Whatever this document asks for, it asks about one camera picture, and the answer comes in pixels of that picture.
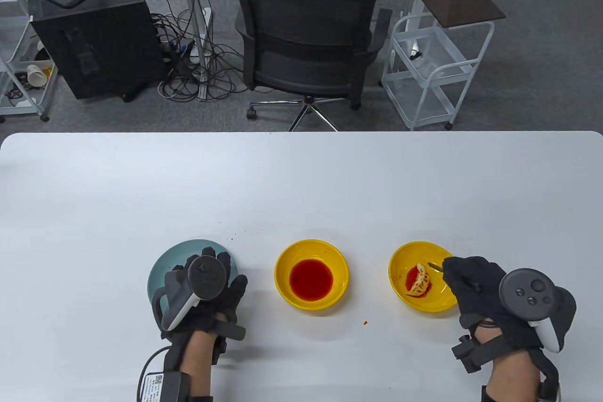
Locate black computer tower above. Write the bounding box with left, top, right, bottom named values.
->
left=28, top=0, right=163, bottom=102

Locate person's right hand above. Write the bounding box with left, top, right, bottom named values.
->
left=443, top=256, right=542, bottom=351

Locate white wire cart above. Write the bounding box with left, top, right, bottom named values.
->
left=381, top=13, right=495, bottom=131

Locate black mesh office chair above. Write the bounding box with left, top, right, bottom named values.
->
left=231, top=0, right=392, bottom=132

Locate yellow bowl holding sauce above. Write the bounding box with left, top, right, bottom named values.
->
left=275, top=239, right=350, bottom=312

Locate aluminium post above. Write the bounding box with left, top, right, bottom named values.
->
left=175, top=0, right=210, bottom=101

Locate tangle of black cables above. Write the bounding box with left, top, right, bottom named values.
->
left=141, top=0, right=250, bottom=102

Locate grey white VR controller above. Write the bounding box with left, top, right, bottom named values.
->
left=152, top=256, right=228, bottom=332
left=499, top=269, right=577, bottom=353

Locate person's left hand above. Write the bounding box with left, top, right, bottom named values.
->
left=160, top=247, right=248, bottom=340

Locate person's left forearm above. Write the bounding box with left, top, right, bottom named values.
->
left=181, top=329, right=215, bottom=397

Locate white dumpling with red sauce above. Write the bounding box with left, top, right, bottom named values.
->
left=405, top=263, right=432, bottom=299

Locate person's right forearm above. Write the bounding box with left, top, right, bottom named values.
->
left=484, top=345, right=541, bottom=402

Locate white power strip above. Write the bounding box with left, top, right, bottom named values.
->
left=188, top=6, right=213, bottom=66

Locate white paper cup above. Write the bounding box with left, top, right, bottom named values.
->
left=26, top=64, right=48, bottom=87

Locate black cable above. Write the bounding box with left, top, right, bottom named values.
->
left=137, top=345, right=171, bottom=398

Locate blue-green plate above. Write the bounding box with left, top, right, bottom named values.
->
left=147, top=239, right=232, bottom=319

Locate red soy sauce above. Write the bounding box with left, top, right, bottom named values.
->
left=289, top=259, right=334, bottom=301

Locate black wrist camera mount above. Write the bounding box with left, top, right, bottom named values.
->
left=451, top=335, right=487, bottom=374
left=212, top=320, right=247, bottom=366

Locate white shelf trolley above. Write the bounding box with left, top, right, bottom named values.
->
left=0, top=0, right=59, bottom=122

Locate yellow bowl holding dumpling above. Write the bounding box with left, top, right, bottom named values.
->
left=389, top=242, right=460, bottom=313

